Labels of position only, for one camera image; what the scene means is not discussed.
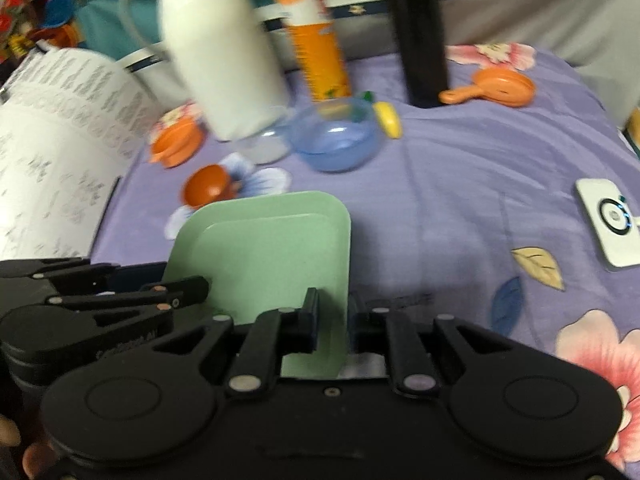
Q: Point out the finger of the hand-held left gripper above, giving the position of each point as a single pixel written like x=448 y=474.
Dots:
x=140 y=275
x=190 y=290

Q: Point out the orange cup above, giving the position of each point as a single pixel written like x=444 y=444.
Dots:
x=60 y=36

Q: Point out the orange toy bowl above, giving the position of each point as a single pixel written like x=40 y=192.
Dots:
x=205 y=185

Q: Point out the green square plate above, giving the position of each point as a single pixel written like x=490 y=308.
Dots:
x=260 y=245

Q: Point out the orange toy pot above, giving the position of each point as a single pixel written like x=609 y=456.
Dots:
x=175 y=142

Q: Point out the white instruction sheet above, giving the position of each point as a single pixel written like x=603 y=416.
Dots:
x=50 y=160

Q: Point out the white thermos jug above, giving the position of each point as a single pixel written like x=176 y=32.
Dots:
x=215 y=50

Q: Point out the yellow toy vegetable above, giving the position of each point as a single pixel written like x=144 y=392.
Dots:
x=389 y=119

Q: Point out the purple floral bedsheet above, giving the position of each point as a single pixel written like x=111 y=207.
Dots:
x=450 y=185

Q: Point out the orange toy pan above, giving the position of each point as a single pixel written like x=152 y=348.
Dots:
x=505 y=87

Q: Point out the blue translucent bowl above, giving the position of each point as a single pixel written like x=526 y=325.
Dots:
x=335 y=150

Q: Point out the teal bed cloth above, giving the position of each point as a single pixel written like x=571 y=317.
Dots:
x=110 y=15

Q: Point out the green toy vegetable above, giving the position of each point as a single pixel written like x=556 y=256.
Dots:
x=367 y=96

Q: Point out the small clear bowl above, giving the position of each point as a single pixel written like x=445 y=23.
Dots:
x=262 y=149

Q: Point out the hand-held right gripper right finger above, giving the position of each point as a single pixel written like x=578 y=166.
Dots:
x=361 y=327

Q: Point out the person's left hand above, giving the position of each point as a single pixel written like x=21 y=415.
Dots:
x=37 y=462

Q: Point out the grey blanket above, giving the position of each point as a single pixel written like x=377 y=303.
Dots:
x=550 y=10

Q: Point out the black bottle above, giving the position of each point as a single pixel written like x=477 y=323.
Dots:
x=415 y=35

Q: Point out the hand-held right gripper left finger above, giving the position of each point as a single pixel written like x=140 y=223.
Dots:
x=310 y=320

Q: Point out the orange dish soap bottle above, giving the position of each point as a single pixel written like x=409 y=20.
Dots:
x=315 y=50

